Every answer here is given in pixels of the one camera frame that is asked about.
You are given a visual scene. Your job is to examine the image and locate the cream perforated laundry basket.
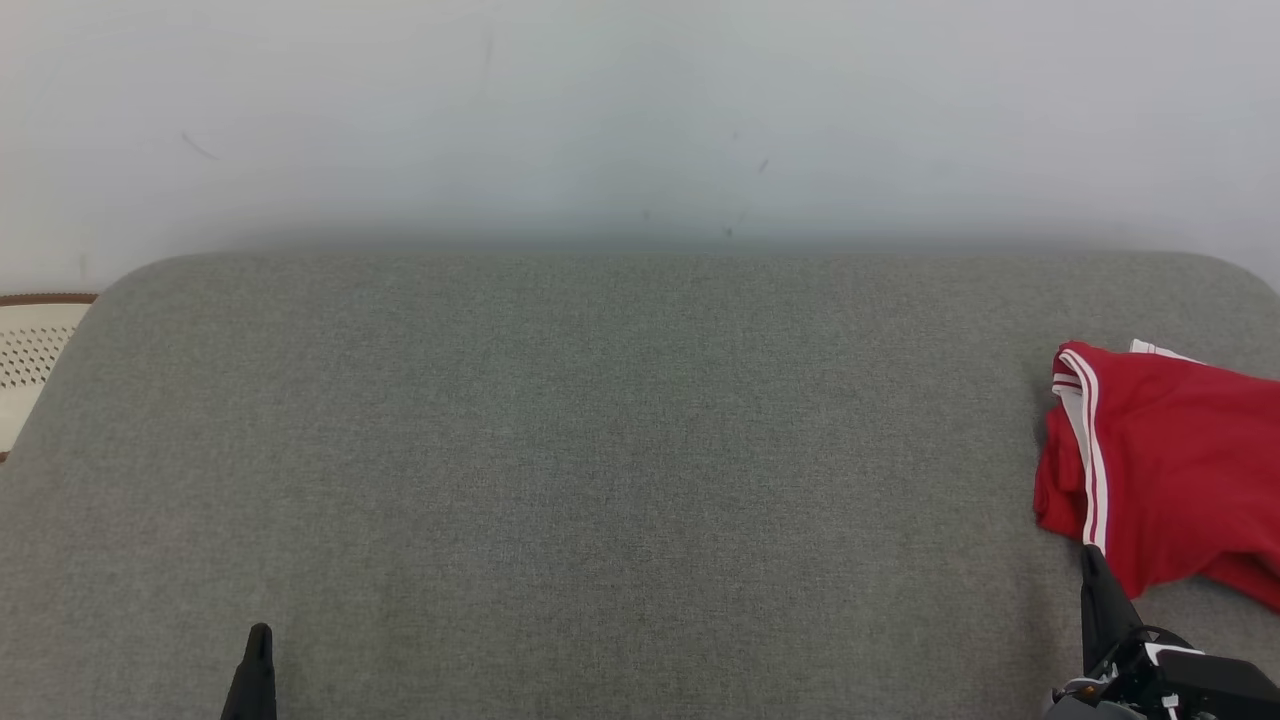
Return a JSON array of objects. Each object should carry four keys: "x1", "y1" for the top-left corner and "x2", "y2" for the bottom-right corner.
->
[{"x1": 0, "y1": 292, "x2": 99, "y2": 461}]

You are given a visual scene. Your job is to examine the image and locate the grey fabric sofa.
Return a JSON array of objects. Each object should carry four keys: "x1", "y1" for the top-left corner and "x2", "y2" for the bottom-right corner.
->
[{"x1": 0, "y1": 250, "x2": 1280, "y2": 720}]

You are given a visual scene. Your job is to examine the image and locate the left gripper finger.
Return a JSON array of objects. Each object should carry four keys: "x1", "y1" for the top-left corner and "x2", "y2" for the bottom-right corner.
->
[{"x1": 221, "y1": 623, "x2": 279, "y2": 720}]

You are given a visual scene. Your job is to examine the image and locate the red basketball jersey white sleeves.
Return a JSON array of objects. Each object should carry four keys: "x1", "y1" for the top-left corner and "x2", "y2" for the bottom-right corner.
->
[{"x1": 1033, "y1": 341, "x2": 1280, "y2": 613}]

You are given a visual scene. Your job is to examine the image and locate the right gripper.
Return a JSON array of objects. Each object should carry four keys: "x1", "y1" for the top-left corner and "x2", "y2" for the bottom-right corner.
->
[{"x1": 1045, "y1": 544, "x2": 1206, "y2": 720}]

